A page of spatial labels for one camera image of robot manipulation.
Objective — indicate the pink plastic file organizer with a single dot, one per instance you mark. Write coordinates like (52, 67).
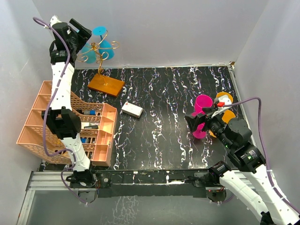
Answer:
(98, 142)

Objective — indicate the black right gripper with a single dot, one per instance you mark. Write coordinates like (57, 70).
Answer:
(193, 121)

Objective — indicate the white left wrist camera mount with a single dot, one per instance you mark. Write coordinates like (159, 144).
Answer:
(54, 20)

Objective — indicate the yellow wine glass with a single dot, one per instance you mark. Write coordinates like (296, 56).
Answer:
(227, 116)
(223, 97)

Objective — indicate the gold wire wine glass rack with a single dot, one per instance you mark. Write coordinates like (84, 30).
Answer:
(101, 82)

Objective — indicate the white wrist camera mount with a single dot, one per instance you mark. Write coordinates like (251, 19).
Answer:
(54, 20)
(219, 108)

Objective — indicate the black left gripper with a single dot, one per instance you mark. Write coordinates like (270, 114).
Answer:
(84, 34)

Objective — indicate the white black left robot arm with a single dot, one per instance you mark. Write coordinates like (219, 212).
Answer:
(59, 116)

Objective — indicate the blue wine glass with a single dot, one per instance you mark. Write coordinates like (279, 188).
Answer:
(104, 48)
(88, 55)

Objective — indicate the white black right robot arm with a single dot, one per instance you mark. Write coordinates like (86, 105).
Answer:
(264, 200)

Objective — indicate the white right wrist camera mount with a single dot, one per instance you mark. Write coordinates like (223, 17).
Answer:
(219, 108)

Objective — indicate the black metal front rail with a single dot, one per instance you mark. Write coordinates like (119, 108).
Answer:
(197, 183)

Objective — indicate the white red small box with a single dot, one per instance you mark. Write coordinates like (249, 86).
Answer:
(132, 109)

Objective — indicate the pink wine glass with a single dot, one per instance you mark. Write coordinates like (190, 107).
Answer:
(201, 101)
(199, 133)

